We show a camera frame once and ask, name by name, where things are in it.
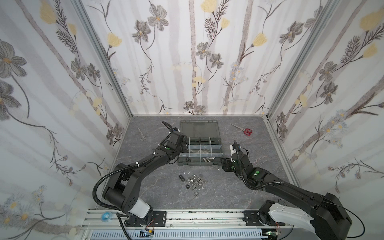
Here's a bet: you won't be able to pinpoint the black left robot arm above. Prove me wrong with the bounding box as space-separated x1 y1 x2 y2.
92 121 188 240

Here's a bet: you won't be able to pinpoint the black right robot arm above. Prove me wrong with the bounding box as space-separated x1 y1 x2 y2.
221 142 353 240

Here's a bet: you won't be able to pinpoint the grey plastic organizer box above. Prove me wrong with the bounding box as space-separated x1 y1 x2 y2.
178 120 223 166

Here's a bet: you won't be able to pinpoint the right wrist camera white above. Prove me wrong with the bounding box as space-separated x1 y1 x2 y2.
230 144 237 155

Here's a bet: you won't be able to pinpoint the red handled scissors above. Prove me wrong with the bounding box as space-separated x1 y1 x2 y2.
231 124 253 136

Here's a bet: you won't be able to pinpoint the white perforated cable duct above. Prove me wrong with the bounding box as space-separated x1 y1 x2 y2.
89 229 265 240

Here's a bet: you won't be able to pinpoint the aluminium mounting rail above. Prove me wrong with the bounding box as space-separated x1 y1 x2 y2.
80 208 325 232

